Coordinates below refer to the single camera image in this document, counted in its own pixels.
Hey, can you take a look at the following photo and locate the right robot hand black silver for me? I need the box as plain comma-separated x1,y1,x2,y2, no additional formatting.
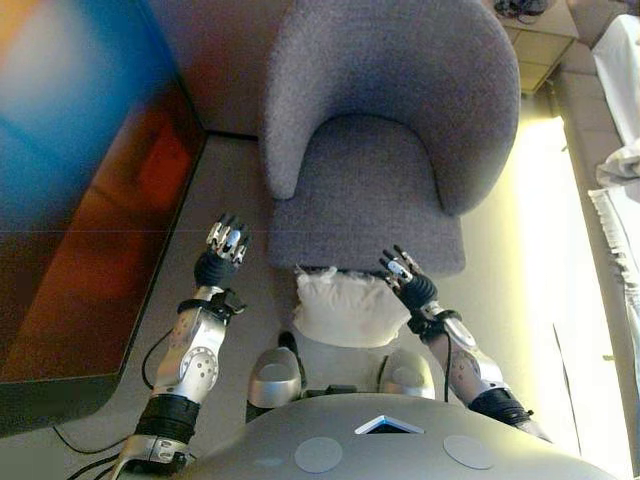
378,243,442,315

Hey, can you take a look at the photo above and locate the left robot hand black silver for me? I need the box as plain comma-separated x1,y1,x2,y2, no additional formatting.
192,212,251,291

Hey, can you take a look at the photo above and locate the white fringed cushion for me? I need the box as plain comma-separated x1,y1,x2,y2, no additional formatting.
291,264,410,349

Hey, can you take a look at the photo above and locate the beige sofa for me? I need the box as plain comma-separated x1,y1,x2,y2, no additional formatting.
552,0,640,361

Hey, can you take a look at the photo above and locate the right silver robot leg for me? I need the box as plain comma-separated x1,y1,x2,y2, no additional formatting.
382,347,436,401

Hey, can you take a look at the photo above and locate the silver robot leg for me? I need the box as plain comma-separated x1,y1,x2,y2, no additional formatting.
247,347,304,424
382,347,436,401

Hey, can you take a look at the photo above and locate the left silver robot leg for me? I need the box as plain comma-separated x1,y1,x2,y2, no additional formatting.
247,347,304,424

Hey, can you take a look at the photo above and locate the flat television screen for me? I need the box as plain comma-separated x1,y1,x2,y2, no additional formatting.
0,0,209,436

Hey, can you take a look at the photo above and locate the grey fabric armchair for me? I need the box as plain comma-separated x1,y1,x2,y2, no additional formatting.
259,0,522,276

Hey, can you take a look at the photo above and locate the grey robot torso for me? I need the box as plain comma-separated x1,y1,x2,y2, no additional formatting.
184,392,619,480

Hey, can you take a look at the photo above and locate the white fringed cloth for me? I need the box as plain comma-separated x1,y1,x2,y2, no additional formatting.
587,187,640,351

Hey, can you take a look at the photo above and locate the light wooden side table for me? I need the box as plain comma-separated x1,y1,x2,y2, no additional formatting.
499,9,581,96

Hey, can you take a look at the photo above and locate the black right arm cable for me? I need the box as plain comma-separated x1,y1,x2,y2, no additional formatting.
443,332,455,404

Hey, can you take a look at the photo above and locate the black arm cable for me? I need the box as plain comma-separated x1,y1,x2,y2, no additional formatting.
443,332,455,404
142,327,181,390

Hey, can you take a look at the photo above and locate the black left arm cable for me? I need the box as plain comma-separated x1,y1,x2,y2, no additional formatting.
142,327,181,390

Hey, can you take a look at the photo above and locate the thin black floor cable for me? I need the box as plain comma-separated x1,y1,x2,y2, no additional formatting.
552,322,584,456

